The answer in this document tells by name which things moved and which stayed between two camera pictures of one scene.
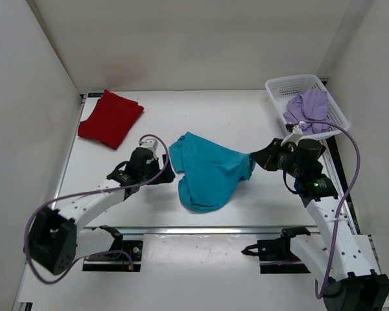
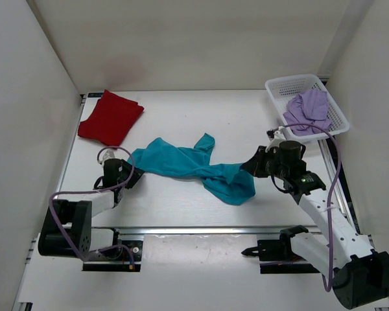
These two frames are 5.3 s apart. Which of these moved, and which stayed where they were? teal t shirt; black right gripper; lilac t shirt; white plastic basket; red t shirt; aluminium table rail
Moved: black right gripper; teal t shirt
Stayed: red t shirt; aluminium table rail; white plastic basket; lilac t shirt
